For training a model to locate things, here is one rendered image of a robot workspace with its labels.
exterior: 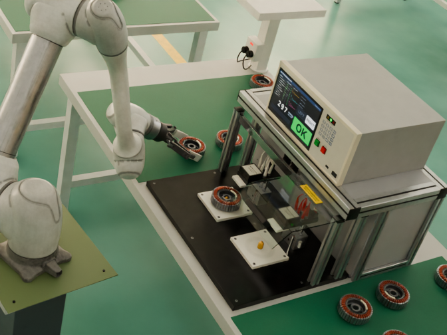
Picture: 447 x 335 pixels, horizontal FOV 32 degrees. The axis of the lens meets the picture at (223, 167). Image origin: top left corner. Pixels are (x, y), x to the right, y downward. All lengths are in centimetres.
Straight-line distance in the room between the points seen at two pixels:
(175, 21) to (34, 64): 170
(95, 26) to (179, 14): 179
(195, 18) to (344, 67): 151
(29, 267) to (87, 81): 117
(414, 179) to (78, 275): 114
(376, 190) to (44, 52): 112
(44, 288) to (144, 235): 141
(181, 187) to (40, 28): 82
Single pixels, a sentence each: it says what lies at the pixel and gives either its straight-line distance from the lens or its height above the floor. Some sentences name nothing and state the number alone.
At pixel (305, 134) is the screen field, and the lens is 259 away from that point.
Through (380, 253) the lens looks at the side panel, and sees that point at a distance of 276.
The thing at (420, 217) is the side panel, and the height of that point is 99.
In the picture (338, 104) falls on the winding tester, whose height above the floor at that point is 132.
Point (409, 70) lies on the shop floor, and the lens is 605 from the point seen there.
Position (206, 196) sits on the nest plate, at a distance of 283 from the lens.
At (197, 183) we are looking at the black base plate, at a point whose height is 77.
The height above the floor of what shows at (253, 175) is 92.
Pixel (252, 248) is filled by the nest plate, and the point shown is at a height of 78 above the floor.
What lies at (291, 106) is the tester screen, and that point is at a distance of 263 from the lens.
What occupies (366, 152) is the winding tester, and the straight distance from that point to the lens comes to 248.
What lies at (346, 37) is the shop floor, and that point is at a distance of 622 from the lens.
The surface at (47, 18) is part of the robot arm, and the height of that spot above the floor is 141.
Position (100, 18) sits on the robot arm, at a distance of 233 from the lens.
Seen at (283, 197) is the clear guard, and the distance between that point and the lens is 246.
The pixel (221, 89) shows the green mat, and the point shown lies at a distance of 354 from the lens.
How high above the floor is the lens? 252
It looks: 36 degrees down
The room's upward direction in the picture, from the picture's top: 16 degrees clockwise
